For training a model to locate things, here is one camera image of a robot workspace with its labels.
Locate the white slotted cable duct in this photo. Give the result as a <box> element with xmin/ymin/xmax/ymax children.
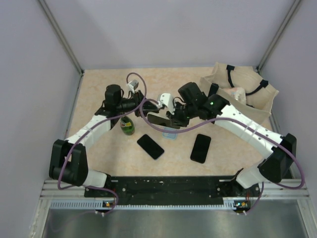
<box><xmin>49</xmin><ymin>198</ymin><xmax>247</xmax><ymax>210</ymax></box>

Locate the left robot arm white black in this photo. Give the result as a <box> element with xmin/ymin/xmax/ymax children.
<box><xmin>49</xmin><ymin>84</ymin><xmax>144</xmax><ymax>197</ymax></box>

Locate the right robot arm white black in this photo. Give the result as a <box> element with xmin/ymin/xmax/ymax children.
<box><xmin>158</xmin><ymin>82</ymin><xmax>297</xmax><ymax>196</ymax></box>

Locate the beige canvas tote bag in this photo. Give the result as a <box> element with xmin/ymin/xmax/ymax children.
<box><xmin>199</xmin><ymin>62</ymin><xmax>279</xmax><ymax>124</ymax></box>

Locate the pink white item in bag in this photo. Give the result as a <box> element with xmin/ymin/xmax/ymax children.
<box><xmin>224</xmin><ymin>87</ymin><xmax>247</xmax><ymax>105</ymax></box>

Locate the green glass bottle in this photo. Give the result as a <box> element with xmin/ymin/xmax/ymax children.
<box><xmin>120</xmin><ymin>116</ymin><xmax>135</xmax><ymax>136</ymax></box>

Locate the left aluminium frame post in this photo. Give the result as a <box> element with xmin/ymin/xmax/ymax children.
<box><xmin>37</xmin><ymin>0</ymin><xmax>84</xmax><ymax>76</ymax></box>

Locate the right aluminium frame post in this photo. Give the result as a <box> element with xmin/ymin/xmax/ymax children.
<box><xmin>256</xmin><ymin>0</ymin><xmax>303</xmax><ymax>74</ymax></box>

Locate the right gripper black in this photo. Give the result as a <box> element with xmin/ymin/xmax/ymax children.
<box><xmin>166</xmin><ymin>101</ymin><xmax>198</xmax><ymax>128</ymax></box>

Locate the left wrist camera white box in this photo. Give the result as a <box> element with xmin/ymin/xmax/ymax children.
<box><xmin>126</xmin><ymin>79</ymin><xmax>139</xmax><ymax>94</ymax></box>

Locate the aluminium frame post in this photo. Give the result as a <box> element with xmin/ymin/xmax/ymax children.
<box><xmin>37</xmin><ymin>0</ymin><xmax>84</xmax><ymax>76</ymax></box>
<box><xmin>256</xmin><ymin>0</ymin><xmax>303</xmax><ymax>74</ymax></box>

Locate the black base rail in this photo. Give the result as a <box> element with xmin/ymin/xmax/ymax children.
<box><xmin>84</xmin><ymin>175</ymin><xmax>264</xmax><ymax>206</ymax></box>

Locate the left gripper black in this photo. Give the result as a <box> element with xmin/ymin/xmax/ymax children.
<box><xmin>116</xmin><ymin>90</ymin><xmax>160</xmax><ymax>118</ymax></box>

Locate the bare black phone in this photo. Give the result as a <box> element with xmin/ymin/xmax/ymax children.
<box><xmin>137</xmin><ymin>134</ymin><xmax>164</xmax><ymax>160</ymax></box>

